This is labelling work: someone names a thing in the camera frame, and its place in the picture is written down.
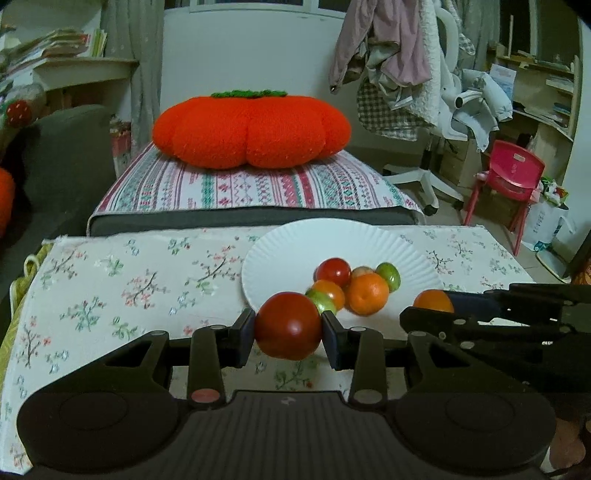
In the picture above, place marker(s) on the person's leg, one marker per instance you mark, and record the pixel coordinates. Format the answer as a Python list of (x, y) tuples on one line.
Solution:
[(568, 438)]

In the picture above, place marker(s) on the grey curtain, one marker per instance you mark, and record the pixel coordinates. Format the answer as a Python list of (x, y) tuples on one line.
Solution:
[(138, 46)]

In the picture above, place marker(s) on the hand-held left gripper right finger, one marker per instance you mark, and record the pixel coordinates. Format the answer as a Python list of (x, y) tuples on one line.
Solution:
[(330, 342)]

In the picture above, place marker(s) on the white ribbed plate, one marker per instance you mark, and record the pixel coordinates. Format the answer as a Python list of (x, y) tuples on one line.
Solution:
[(286, 258)]

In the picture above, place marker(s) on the pile of books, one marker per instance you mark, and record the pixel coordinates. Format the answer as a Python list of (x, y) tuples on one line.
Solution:
[(60, 44)]

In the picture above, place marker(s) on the white wall shelf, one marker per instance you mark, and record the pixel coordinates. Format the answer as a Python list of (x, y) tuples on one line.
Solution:
[(87, 71)]

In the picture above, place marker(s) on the green jujube fruit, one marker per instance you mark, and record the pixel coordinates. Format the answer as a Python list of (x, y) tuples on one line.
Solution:
[(322, 302), (390, 274)]

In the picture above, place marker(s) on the pile of clothes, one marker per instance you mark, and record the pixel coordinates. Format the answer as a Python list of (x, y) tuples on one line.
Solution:
[(401, 60)]

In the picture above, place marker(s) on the silver bag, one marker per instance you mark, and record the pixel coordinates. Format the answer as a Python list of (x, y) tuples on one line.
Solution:
[(32, 94)]

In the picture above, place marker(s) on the pink box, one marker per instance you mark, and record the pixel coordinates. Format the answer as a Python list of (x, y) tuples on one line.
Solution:
[(121, 145)]

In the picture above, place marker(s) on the red plastic chair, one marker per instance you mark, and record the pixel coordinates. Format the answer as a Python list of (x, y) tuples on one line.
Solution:
[(512, 170)]

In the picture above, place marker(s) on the red tomato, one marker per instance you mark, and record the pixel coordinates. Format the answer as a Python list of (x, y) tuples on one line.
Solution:
[(333, 271), (288, 325)]

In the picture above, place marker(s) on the large mandarin orange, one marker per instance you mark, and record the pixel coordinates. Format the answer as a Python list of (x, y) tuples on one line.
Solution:
[(368, 294)]

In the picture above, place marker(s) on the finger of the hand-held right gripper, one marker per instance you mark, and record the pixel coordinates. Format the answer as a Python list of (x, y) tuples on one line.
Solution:
[(475, 304), (443, 323)]

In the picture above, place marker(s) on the wooden bookcase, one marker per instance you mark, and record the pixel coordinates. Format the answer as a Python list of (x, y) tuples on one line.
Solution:
[(554, 92)]

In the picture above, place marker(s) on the dark grey ottoman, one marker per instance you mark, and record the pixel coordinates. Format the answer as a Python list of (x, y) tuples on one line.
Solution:
[(207, 221)]

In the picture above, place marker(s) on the white plastic bag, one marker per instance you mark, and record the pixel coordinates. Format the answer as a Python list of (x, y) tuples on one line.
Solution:
[(547, 221)]

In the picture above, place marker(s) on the small beige fruit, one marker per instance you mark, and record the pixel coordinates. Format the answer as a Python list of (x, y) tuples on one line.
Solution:
[(362, 271)]

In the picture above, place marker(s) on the small orange persimmon cushion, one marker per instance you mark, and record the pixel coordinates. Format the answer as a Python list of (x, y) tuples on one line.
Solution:
[(5, 203)]

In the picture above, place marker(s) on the orange cherry tomato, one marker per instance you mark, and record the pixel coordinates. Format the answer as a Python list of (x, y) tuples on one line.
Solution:
[(331, 291)]

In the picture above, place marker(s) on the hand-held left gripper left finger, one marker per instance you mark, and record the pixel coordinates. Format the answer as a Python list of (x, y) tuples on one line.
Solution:
[(244, 337)]

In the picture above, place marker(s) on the strawberry plush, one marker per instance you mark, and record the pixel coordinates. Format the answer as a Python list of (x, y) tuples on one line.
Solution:
[(17, 113)]

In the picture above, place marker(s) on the floral tablecloth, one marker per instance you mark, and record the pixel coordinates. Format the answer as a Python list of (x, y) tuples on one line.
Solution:
[(115, 300)]

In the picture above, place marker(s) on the white office chair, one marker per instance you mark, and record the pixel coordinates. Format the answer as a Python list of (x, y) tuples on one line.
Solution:
[(425, 175)]

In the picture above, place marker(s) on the small mandarin orange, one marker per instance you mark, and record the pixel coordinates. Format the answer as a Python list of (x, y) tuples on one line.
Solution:
[(433, 301)]

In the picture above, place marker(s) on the large orange persimmon cushion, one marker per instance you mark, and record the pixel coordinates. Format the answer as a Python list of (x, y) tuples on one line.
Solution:
[(251, 129)]

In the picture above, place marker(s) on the striped patterned cover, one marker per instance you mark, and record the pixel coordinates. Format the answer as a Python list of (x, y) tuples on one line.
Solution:
[(258, 189)]

